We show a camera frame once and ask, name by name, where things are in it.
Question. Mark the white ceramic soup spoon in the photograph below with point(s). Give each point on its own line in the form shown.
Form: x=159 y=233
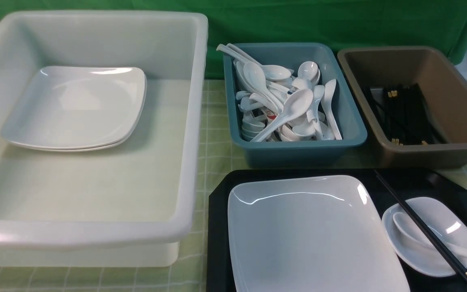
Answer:
x=409 y=229

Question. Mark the green checkered tablecloth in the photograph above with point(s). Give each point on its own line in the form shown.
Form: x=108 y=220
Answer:
x=217 y=157

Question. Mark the brown plastic chopstick bin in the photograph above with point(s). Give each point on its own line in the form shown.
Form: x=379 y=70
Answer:
x=444 y=88

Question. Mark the black chopstick with gold tip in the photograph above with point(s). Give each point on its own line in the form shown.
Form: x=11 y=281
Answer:
x=437 y=244

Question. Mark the large white rice plate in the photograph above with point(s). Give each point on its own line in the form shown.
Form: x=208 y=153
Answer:
x=313 y=234

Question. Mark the white square plate in tub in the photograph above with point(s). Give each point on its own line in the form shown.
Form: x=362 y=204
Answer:
x=77 y=106

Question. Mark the black chopsticks pile in bin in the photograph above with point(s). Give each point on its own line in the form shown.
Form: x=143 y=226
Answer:
x=402 y=114

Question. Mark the white spoon of bin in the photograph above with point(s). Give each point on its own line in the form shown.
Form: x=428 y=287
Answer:
x=295 y=106
x=330 y=89
x=274 y=73

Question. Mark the white spoon front of bin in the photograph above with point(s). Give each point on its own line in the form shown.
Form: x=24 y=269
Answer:
x=295 y=106

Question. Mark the teal plastic spoon bin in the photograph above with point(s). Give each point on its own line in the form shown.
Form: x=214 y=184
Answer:
x=296 y=153

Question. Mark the white spoon right of bin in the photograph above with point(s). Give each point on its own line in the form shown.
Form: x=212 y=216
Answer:
x=330 y=89

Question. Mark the green backdrop cloth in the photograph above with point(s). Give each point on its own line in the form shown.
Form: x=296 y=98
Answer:
x=338 y=24

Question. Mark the lower white square plate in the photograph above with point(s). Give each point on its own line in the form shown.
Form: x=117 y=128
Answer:
x=63 y=149

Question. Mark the white spoon top of bin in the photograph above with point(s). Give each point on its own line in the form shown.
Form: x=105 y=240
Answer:
x=274 y=73

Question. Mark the large white plastic tub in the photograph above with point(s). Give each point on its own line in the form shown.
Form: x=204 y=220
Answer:
x=126 y=206

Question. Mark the small white bowl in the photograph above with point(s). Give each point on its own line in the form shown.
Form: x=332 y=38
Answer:
x=441 y=220

